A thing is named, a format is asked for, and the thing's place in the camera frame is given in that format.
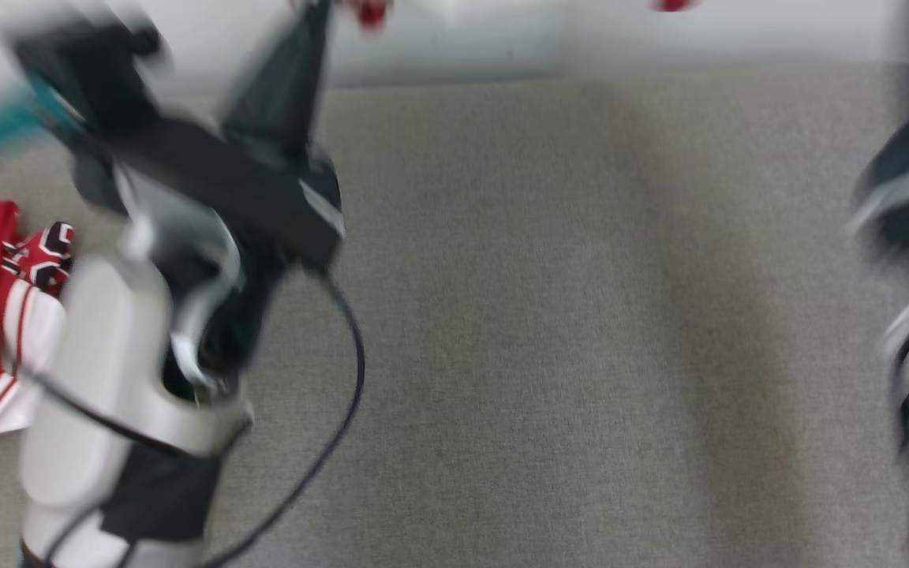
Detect red shorts with white waistband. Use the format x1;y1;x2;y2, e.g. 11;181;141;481
353;0;701;31

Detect teal left cable connector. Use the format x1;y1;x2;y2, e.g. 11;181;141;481
0;83;80;165

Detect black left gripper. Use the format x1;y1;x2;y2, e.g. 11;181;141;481
68;0;346;275

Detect grey fabric sofa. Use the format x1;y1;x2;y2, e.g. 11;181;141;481
0;63;909;568

